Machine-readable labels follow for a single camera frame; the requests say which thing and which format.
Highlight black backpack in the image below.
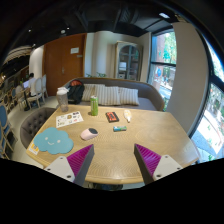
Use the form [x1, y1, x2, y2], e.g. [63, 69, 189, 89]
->
[68, 79, 85, 105]

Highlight cream plastic packet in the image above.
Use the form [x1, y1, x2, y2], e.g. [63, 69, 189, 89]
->
[124, 110, 132, 123]

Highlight striped cushion left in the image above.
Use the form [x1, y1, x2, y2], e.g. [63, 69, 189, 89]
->
[82, 84, 95, 101]

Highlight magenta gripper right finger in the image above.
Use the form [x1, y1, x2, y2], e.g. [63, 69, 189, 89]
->
[134, 144, 182, 185]

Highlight blue cloud mouse pad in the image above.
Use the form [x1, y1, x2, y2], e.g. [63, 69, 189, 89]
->
[33, 127, 74, 155]

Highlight arched glass cabinet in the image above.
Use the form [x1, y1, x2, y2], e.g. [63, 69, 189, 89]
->
[114, 41, 142, 81]

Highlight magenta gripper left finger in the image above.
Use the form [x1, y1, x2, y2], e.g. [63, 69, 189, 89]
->
[45, 144, 94, 186]

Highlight green drink can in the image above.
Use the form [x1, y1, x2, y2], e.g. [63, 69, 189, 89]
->
[90, 95, 98, 116]

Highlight black red snack box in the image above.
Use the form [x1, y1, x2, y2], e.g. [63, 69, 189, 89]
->
[106, 112, 119, 123]

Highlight striped cushion right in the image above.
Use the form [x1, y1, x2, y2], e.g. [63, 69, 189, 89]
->
[119, 88, 139, 105]

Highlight grey brown sofa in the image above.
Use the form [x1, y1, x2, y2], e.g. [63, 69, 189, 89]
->
[62, 77, 166, 112]

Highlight white dining chair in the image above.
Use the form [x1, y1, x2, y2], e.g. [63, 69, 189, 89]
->
[27, 78, 44, 105]

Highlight grey tufted armchair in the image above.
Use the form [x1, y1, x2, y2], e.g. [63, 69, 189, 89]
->
[20, 107, 55, 148]

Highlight white sticker sheet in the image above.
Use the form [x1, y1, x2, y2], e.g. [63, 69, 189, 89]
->
[56, 111, 83, 128]

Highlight small teal green pack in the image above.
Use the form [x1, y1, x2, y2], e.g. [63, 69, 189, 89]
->
[113, 126, 127, 132]

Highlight wooden door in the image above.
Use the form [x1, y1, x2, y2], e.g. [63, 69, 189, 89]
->
[43, 33, 86, 96]

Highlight seated person white shirt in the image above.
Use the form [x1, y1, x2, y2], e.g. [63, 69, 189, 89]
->
[28, 73, 36, 97]

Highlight striped cushion middle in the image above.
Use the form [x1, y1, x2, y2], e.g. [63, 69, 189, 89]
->
[95, 85, 120, 106]

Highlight striped cushion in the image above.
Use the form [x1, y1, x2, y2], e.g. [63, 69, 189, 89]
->
[82, 84, 95, 101]
[95, 85, 120, 106]
[119, 88, 139, 105]

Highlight clear plastic shaker bottle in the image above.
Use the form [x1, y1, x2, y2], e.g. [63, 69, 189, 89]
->
[56, 87, 68, 112]

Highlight yellow white card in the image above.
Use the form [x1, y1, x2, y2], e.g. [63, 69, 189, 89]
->
[28, 143, 39, 155]

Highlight blue chair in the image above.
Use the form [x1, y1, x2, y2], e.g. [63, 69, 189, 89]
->
[0, 104, 18, 151]

